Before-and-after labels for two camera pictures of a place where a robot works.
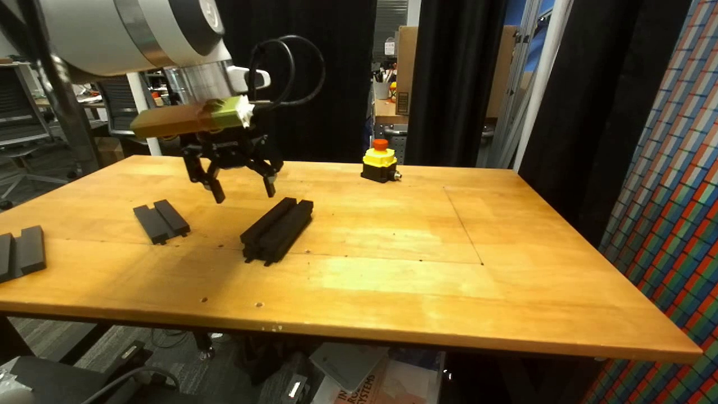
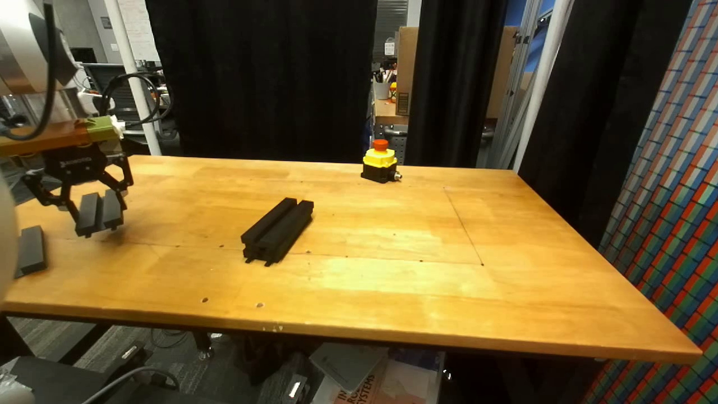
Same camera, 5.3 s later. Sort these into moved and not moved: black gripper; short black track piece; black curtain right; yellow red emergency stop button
Moved: black gripper
Not moved: yellow red emergency stop button; black curtain right; short black track piece
